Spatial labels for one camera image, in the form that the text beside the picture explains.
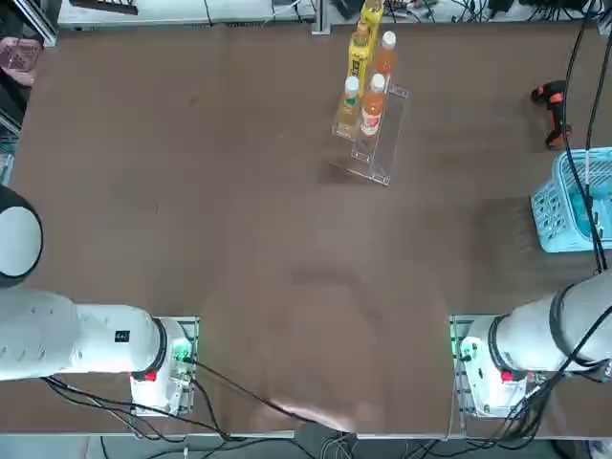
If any black orange barcode scanner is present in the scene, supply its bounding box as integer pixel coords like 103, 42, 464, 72
529, 79, 574, 149

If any orange juice bottle white cap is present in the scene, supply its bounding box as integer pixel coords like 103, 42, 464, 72
359, 72, 388, 139
372, 30, 400, 80

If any black left base cable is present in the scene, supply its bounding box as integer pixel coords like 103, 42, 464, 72
188, 356, 358, 437

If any teal potato chips packet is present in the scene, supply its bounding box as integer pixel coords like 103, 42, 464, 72
566, 188, 612, 239

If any aluminium frame post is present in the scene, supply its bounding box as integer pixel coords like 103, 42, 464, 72
310, 0, 333, 35

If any pale tea bottle white cap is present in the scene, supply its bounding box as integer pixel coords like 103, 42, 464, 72
335, 75, 361, 135

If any pink plastic basket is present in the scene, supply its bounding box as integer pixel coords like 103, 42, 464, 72
0, 36, 48, 88

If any light blue plastic basket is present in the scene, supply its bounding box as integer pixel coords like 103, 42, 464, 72
529, 146, 612, 254

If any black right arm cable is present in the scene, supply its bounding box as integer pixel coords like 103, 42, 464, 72
563, 0, 612, 276

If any clear acrylic stepped shelf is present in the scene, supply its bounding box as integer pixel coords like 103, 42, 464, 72
327, 81, 411, 187

